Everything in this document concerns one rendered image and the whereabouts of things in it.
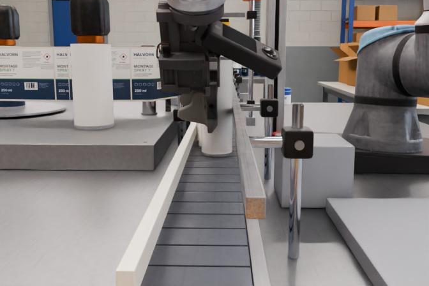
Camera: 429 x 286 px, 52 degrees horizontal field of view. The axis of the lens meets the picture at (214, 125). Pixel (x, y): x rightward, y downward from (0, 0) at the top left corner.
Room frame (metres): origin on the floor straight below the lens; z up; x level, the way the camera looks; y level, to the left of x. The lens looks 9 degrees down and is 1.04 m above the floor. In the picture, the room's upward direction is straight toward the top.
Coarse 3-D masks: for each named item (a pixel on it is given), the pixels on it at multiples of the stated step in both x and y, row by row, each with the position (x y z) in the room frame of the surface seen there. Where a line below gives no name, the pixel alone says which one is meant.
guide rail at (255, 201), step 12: (240, 108) 0.68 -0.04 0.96; (240, 120) 0.55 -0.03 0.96; (240, 132) 0.47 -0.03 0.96; (240, 144) 0.40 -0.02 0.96; (240, 156) 0.35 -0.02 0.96; (252, 156) 0.35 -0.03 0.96; (240, 168) 0.34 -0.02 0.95; (252, 168) 0.32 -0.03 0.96; (252, 180) 0.28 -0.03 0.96; (252, 192) 0.26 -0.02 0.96; (252, 204) 0.25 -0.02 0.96; (264, 204) 0.25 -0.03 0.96; (252, 216) 0.25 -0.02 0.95; (264, 216) 0.25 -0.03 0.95
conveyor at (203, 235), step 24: (192, 144) 0.80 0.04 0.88; (192, 168) 0.63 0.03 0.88; (216, 168) 0.63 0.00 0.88; (192, 192) 0.51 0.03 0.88; (216, 192) 0.51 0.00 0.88; (240, 192) 0.51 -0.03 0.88; (168, 216) 0.43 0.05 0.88; (192, 216) 0.43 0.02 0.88; (216, 216) 0.43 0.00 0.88; (240, 216) 0.43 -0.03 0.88; (168, 240) 0.38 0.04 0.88; (192, 240) 0.38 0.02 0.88; (216, 240) 0.38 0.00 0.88; (240, 240) 0.38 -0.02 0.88; (168, 264) 0.33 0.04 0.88; (192, 264) 0.33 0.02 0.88; (216, 264) 0.33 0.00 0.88; (240, 264) 0.33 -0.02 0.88
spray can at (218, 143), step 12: (228, 60) 0.70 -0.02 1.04; (228, 72) 0.70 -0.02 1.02; (228, 84) 0.70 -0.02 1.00; (228, 96) 0.70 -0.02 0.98; (228, 108) 0.70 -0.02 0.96; (228, 120) 0.70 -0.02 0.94; (204, 132) 0.71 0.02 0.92; (216, 132) 0.70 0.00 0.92; (228, 132) 0.70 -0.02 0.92; (204, 144) 0.71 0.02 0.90; (216, 144) 0.70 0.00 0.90; (228, 144) 0.70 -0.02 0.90; (216, 156) 0.70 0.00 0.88
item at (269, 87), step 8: (272, 88) 0.74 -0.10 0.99; (272, 96) 0.74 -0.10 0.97; (240, 104) 0.75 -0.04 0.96; (248, 104) 0.75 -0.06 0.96; (256, 104) 0.75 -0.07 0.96; (264, 104) 0.73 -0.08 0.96; (272, 104) 0.73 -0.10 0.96; (264, 112) 0.73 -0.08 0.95; (272, 112) 0.73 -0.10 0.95; (264, 152) 0.75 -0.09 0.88; (264, 160) 0.75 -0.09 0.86; (264, 168) 0.75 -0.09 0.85; (264, 176) 0.75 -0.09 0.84
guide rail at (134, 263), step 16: (192, 128) 0.77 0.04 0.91; (176, 160) 0.53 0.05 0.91; (176, 176) 0.48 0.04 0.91; (160, 192) 0.40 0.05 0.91; (160, 208) 0.36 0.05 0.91; (144, 224) 0.32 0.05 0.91; (160, 224) 0.36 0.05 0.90; (144, 240) 0.30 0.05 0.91; (128, 256) 0.27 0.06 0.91; (144, 256) 0.28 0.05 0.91; (128, 272) 0.25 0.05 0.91; (144, 272) 0.28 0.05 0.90
